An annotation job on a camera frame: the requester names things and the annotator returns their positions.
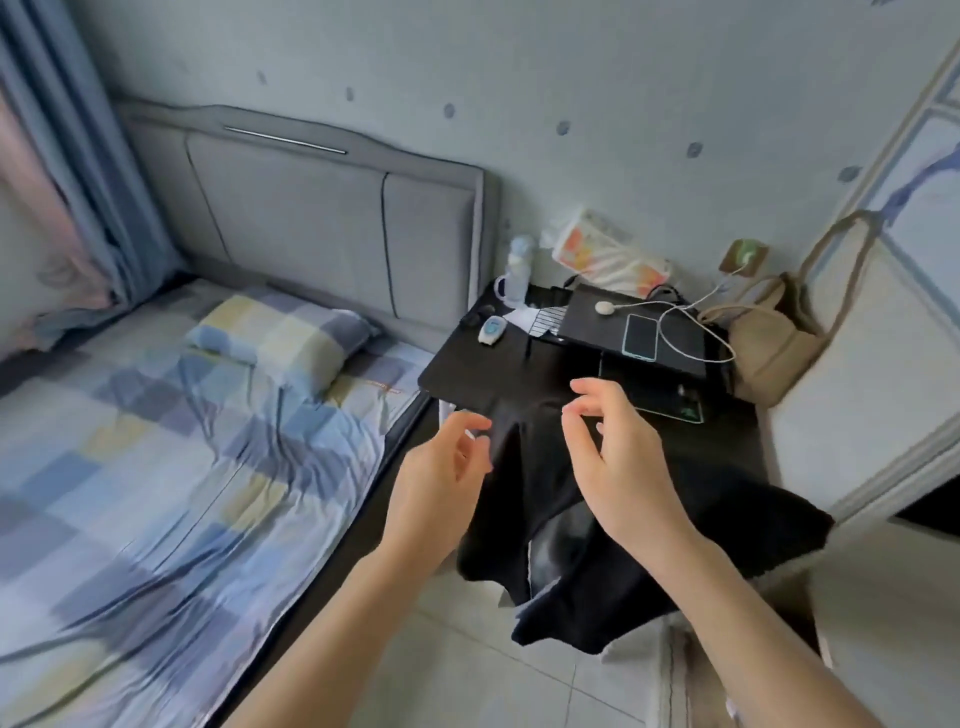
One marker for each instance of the grey padded headboard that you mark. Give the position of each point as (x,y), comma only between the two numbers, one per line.
(300,217)

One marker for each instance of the person's right forearm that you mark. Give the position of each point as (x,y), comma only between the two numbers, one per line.
(757,645)

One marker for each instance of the small white blue device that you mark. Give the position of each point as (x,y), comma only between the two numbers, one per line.
(492,330)

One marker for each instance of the white orange tissue pack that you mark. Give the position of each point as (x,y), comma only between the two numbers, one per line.
(600,259)

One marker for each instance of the black garment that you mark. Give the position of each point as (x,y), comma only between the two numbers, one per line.
(540,480)

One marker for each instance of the beige shoulder bag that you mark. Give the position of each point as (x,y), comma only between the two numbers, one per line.
(772,352)

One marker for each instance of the person's left thumb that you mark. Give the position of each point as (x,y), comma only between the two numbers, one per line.
(465,424)

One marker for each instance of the person's right thumb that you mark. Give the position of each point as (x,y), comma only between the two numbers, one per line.
(579,450)

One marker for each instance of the white door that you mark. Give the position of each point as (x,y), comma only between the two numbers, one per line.
(885,337)

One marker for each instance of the small black object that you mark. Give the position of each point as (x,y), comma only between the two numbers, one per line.
(472,316)

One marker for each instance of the person's left hand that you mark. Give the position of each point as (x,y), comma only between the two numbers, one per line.
(427,502)

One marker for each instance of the person's right hand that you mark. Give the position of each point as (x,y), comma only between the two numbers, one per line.
(637,480)

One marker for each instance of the smartphone with teal edge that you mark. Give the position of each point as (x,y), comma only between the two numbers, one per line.
(641,337)

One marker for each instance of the checked blue pillow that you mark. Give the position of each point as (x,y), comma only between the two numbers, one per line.
(277,341)

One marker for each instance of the pink curtain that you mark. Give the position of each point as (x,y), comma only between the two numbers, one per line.
(30,225)

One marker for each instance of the striped black white packet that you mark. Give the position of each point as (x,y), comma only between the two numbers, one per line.
(546,321)

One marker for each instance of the black laptop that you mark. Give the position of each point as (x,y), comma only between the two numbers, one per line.
(592,334)

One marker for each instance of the clear plastic bottle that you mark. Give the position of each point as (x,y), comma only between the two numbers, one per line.
(519,270)

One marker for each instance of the checked blue bed sheet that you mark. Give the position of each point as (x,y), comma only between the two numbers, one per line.
(150,487)

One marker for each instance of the person's left forearm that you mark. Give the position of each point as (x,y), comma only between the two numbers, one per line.
(352,645)

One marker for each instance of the wall socket with charger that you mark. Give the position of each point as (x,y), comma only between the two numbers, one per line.
(744,256)

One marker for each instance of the black bedside table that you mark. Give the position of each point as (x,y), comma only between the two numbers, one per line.
(487,375)

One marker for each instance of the blue curtain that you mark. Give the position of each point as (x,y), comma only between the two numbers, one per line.
(82,150)

